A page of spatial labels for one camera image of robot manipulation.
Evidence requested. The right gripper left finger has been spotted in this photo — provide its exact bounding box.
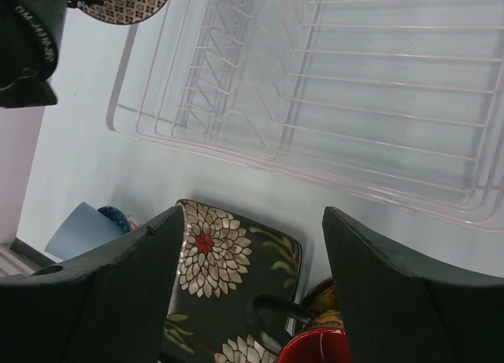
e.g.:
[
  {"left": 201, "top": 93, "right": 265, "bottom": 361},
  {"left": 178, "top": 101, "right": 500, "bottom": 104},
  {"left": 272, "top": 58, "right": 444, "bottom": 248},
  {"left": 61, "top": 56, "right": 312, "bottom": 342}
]
[{"left": 1, "top": 206, "right": 184, "bottom": 362}]

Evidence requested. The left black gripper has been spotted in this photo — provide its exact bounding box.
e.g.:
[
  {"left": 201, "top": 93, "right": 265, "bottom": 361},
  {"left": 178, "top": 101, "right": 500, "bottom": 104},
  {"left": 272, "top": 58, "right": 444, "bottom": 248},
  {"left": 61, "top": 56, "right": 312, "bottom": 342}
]
[{"left": 1, "top": 0, "right": 103, "bottom": 108}]

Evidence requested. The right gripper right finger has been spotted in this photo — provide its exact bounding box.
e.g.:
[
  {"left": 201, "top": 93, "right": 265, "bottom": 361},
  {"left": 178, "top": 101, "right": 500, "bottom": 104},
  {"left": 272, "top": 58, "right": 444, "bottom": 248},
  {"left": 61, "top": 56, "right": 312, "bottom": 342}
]
[{"left": 322, "top": 206, "right": 503, "bottom": 362}]

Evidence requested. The light blue cup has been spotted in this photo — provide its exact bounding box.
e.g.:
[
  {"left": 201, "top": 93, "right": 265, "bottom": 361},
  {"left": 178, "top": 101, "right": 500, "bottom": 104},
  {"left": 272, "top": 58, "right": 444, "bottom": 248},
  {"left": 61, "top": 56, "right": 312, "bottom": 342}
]
[{"left": 44, "top": 202, "right": 126, "bottom": 261}]

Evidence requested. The beige patterned bowl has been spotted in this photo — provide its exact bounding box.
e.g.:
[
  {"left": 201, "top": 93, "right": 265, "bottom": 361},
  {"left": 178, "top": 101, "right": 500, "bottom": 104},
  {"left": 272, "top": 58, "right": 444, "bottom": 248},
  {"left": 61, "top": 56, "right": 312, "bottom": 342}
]
[{"left": 76, "top": 0, "right": 169, "bottom": 25}]

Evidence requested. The clear wire dish rack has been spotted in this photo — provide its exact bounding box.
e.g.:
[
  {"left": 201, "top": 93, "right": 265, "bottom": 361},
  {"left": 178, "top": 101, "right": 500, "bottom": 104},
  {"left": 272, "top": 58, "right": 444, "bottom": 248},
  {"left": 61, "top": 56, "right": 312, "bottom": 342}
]
[{"left": 106, "top": 0, "right": 503, "bottom": 232}]

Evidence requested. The yellow black saucer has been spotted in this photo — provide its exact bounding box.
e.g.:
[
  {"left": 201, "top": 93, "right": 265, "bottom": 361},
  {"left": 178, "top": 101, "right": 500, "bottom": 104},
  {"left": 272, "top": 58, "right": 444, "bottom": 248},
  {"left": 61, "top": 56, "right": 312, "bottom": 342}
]
[{"left": 295, "top": 278, "right": 344, "bottom": 332}]

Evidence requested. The red black mug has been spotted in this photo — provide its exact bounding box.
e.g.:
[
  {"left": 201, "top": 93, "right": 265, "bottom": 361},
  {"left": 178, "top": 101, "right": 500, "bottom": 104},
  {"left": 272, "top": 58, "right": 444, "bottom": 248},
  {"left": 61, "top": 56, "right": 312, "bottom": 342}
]
[{"left": 246, "top": 294, "right": 352, "bottom": 363}]

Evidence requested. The blue patterned bowl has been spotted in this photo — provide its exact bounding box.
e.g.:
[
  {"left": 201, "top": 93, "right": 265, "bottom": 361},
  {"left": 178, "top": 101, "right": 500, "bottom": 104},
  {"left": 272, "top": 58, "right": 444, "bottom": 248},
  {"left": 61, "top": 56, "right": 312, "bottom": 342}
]
[{"left": 98, "top": 206, "right": 133, "bottom": 234}]

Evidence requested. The black floral square plate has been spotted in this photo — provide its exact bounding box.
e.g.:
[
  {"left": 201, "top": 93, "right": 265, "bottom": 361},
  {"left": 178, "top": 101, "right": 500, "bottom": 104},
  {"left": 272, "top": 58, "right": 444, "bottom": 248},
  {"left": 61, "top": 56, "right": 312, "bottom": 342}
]
[{"left": 158, "top": 199, "right": 302, "bottom": 362}]

